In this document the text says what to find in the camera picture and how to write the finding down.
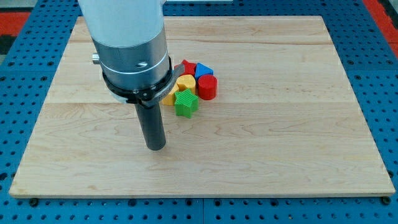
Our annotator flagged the yellow block under arm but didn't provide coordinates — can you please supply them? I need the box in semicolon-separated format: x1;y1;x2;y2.
161;84;179;106

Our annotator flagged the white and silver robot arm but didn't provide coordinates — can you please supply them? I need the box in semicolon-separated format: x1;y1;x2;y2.
78;0;184;108

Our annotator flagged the green star block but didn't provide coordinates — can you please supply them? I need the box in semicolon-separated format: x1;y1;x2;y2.
174;89;198;118

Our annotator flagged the red star block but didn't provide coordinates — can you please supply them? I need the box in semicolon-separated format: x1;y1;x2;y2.
174;60;197;77

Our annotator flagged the red cylinder block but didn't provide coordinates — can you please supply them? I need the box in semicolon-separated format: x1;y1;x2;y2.
198;74;218;100

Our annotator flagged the yellow heart block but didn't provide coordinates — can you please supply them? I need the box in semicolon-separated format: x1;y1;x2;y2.
176;74;197;95

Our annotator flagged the blue triangle block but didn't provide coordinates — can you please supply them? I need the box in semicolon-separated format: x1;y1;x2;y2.
195;63;214;80

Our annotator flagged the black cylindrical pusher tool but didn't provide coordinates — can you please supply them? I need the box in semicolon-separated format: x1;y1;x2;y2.
135;104;166;151

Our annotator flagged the wooden board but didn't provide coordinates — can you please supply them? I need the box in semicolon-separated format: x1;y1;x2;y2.
9;16;396;198

